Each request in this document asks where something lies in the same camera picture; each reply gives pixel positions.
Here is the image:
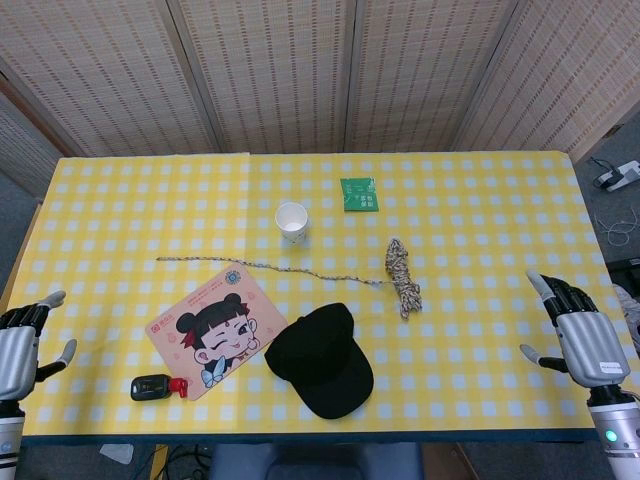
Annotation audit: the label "black baseball cap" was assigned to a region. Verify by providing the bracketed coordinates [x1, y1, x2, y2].
[263, 302, 375, 420]

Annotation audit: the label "black floor object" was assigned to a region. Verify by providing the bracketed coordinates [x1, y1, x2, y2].
[607, 258, 640, 286]

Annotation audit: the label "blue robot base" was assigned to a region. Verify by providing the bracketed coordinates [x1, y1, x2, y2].
[208, 442, 424, 480]

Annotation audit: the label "black floor cables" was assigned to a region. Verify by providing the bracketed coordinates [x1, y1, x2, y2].
[132, 443, 214, 480]

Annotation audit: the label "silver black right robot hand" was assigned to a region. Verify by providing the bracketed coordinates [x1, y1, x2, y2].
[519, 269, 632, 389]

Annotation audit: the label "white paper cup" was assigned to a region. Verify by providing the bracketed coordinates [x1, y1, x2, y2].
[274, 201, 309, 246]

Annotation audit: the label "braided beige speckled rope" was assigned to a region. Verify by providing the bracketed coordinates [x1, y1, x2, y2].
[156, 237, 422, 321]

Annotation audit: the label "white scrap on floor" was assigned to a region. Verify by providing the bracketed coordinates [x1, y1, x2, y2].
[98, 442, 136, 465]

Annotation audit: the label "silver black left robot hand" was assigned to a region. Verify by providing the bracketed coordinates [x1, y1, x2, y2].
[0, 290, 79, 401]

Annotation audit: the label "green square packet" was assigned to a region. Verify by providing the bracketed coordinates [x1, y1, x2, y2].
[340, 175, 380, 213]

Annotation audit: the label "pink cartoon girl mouse pad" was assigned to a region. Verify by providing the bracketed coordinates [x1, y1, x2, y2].
[144, 263, 289, 402]

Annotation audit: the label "bamboo folding screen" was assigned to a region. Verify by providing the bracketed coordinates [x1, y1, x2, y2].
[0, 0, 640, 196]

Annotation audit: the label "yellow white checkered tablecloth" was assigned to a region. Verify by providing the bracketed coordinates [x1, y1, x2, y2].
[0, 151, 640, 437]

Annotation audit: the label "white power strip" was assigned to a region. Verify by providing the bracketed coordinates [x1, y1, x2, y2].
[593, 158, 640, 194]

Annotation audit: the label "thin white floor cable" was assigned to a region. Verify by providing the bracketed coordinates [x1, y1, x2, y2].
[602, 207, 640, 247]

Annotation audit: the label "grey cloth bundle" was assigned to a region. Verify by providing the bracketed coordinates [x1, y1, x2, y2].
[613, 283, 640, 359]

